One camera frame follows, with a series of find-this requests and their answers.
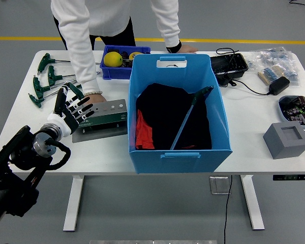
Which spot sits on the black power adapter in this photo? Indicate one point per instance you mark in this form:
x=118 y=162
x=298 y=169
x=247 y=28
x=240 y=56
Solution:
x=279 y=86

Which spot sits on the green grey wrench holder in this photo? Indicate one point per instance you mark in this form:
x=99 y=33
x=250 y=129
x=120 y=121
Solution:
x=109 y=117

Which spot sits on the large blue plastic box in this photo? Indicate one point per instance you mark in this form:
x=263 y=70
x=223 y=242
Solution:
x=180 y=162

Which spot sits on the clear bags of blue parts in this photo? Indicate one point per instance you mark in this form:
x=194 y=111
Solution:
x=272 y=56

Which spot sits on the yellow tape measure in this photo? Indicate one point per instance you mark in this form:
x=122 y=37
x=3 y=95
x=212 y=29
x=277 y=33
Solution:
x=135 y=55

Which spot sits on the person's left forearm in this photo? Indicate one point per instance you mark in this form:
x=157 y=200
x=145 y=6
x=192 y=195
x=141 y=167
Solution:
x=167 y=23

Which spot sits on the black wrist watch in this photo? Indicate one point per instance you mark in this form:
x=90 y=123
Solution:
x=174 y=47

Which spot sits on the person's right forearm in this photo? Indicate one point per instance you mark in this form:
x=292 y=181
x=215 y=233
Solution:
x=84 y=66

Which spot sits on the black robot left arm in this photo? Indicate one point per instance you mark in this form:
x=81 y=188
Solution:
x=17 y=162

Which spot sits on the black table control panel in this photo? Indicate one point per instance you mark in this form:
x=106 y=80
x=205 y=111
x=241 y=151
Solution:
x=292 y=177

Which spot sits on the light blue dish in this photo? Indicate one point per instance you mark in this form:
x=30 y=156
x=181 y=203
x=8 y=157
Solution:
x=282 y=111

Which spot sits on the black cloth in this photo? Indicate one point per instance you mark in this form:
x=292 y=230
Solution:
x=162 y=114

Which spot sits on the person's left hand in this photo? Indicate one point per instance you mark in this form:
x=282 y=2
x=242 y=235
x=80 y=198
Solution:
x=189 y=48

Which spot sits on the yellow lemon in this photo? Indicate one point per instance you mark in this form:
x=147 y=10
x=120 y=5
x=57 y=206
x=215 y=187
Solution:
x=113 y=59

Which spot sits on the metal floor socket plate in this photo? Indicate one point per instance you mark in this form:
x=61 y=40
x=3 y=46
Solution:
x=219 y=185

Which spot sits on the resistor tape bundle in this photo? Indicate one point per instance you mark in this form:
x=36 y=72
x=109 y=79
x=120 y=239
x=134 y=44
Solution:
x=269 y=74

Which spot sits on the person's right hand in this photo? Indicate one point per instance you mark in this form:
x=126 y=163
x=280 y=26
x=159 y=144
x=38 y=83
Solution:
x=97 y=98

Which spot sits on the person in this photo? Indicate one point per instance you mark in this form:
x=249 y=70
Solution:
x=111 y=15

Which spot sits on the pile of electronic parts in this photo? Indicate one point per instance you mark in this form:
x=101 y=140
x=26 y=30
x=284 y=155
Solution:
x=297 y=109

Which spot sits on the small blue parts bin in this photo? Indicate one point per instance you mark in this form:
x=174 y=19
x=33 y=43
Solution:
x=114 y=72

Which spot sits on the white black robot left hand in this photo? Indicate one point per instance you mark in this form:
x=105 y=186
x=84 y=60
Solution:
x=66 y=119

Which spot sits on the red cloth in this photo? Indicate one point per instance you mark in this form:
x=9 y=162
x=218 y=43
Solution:
x=143 y=132

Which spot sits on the dark brown cylinder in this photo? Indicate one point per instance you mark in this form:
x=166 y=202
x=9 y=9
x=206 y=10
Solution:
x=124 y=55

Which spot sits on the white table leg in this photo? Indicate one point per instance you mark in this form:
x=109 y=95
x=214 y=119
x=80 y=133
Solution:
x=75 y=203
x=252 y=203

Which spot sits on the grey block with square recess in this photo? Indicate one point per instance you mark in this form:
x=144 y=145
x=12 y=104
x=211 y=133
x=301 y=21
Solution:
x=282 y=145

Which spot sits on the black plastic tray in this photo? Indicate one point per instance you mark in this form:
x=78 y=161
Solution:
x=227 y=64

